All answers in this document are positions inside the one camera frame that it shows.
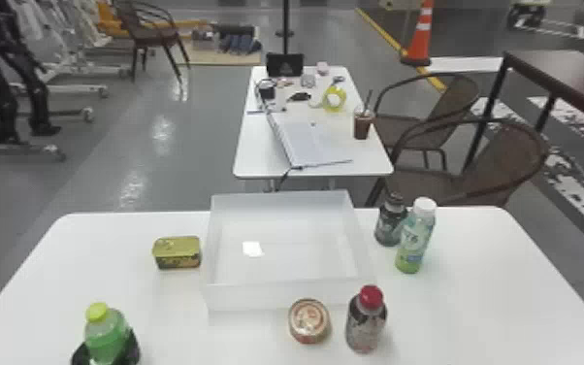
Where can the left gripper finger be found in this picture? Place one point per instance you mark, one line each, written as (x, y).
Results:
(134, 351)
(79, 357)

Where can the green bottle with yellow cap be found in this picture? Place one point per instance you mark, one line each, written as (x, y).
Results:
(104, 334)

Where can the clear box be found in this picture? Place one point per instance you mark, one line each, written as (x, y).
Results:
(282, 285)

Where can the red can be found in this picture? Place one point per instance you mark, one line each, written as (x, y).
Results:
(309, 320)

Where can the dark bottle with red cap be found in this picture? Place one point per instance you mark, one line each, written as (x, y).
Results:
(366, 321)

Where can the white side table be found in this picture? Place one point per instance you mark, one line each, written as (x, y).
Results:
(261, 153)

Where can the white laptop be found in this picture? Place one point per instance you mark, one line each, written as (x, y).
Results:
(307, 140)

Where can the dark bottle with black cap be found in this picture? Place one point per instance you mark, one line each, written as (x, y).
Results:
(390, 222)

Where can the green bottle with white cap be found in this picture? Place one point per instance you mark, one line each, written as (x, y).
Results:
(414, 239)

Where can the brown chair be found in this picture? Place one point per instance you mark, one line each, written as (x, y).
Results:
(445, 109)
(501, 163)
(149, 33)

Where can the brown drink cup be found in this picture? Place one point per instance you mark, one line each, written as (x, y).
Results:
(363, 125)

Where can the yellow tape roll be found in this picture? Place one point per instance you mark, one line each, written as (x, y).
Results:
(334, 98)

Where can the orange cone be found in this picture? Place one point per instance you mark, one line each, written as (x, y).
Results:
(419, 41)

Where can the dark side table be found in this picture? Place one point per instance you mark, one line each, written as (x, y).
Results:
(572, 76)

